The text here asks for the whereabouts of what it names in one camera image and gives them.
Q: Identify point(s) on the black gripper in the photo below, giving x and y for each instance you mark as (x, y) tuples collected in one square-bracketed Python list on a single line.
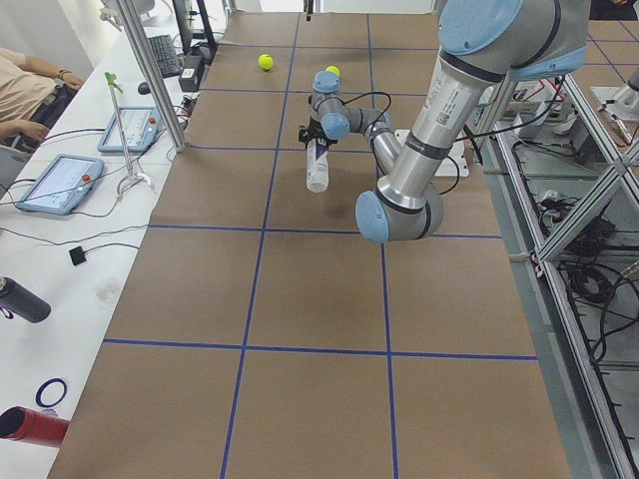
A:
[(314, 131)]

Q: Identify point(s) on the clear tennis ball can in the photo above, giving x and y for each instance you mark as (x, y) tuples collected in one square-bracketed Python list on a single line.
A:
[(317, 165)]

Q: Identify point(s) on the yellow tennis ball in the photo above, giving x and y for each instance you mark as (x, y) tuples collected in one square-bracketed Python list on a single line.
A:
[(333, 69)]

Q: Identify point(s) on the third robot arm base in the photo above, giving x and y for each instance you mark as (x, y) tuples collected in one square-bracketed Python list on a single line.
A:
[(621, 102)]

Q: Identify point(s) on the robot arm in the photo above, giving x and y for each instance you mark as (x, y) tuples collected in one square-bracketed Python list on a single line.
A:
[(481, 42)]

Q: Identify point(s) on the tennis ball near edge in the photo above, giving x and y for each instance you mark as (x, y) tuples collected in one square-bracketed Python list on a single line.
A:
[(266, 62)]

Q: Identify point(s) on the black box with label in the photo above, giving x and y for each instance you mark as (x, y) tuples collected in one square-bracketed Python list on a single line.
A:
[(192, 73)]

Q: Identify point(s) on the black keyboard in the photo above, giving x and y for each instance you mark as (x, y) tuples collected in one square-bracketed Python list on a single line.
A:
[(165, 55)]

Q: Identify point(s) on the far blue teach pendant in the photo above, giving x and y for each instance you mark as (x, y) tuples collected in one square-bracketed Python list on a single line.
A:
[(141, 129)]

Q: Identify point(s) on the blue teach pendant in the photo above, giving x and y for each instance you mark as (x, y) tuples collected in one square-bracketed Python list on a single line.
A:
[(141, 129), (62, 186)]

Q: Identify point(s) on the black computer mouse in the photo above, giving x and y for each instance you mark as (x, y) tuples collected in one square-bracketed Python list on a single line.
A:
[(144, 89)]

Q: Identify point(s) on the metal stand with green clip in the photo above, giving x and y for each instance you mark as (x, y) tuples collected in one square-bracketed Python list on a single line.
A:
[(133, 177)]

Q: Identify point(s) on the near blue teach pendant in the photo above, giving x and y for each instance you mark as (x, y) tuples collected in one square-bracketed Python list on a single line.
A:
[(62, 186)]

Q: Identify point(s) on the small black square device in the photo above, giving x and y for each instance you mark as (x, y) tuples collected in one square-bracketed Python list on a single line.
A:
[(77, 255)]

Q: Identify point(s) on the person in beige shirt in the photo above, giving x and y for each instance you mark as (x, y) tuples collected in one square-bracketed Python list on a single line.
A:
[(34, 95)]

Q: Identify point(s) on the black water bottle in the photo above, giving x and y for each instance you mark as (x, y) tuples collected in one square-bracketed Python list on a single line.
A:
[(16, 300)]

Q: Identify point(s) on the red cylinder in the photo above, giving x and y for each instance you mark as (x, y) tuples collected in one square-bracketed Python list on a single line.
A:
[(22, 424)]

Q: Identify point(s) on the aluminium frame post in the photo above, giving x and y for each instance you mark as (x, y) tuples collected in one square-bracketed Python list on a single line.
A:
[(143, 53)]

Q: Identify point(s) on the aluminium frame rack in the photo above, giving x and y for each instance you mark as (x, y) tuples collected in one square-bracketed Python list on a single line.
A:
[(563, 162)]

